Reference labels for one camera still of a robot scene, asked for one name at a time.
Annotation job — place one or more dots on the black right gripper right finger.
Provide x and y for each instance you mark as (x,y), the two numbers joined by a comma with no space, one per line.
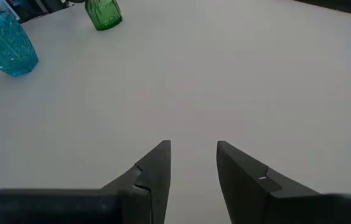
(272,205)

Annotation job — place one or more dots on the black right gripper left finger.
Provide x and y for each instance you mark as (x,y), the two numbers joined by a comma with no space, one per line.
(101,208)

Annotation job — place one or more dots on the blue cut-glass vase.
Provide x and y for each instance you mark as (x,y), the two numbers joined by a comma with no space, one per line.
(4,46)

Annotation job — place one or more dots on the green glass vase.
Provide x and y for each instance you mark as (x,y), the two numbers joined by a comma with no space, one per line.
(104,14)

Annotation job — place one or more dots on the black aluminium table frame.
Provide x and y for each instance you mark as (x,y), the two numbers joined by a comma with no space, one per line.
(349,6)

